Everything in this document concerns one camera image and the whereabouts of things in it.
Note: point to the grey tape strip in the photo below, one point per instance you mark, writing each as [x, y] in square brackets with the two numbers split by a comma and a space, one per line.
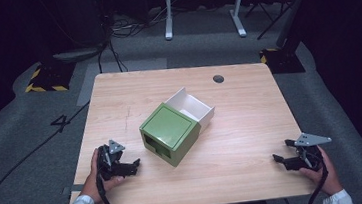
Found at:
[73, 188]

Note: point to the person's right hand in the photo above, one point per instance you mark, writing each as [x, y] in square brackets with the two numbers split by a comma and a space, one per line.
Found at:
[328, 178]

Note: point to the black folding tripod stand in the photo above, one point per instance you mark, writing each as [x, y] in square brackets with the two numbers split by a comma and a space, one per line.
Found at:
[270, 9]

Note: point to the dark equipment cabinet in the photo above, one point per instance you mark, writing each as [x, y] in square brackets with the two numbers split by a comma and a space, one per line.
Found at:
[77, 21]

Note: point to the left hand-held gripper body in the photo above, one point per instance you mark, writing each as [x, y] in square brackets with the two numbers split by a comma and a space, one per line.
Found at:
[107, 162]

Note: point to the slanted grey stand pole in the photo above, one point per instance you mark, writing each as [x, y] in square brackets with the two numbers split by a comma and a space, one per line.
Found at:
[293, 7]

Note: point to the white drawer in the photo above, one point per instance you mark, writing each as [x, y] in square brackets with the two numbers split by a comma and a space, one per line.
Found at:
[193, 109]

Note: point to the green drawer box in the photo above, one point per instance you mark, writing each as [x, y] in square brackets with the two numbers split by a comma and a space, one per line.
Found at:
[168, 133]

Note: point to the grey table grommet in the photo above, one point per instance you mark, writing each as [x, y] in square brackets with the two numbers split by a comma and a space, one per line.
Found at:
[218, 79]

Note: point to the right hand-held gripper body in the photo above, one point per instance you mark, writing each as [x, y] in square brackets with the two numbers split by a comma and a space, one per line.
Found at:
[308, 156]

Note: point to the person's left hand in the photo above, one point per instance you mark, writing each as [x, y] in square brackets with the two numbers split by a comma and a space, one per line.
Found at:
[92, 187]

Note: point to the black yellow striped stand base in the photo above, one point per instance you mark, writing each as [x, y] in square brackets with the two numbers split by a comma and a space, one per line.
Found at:
[282, 60]
[49, 79]

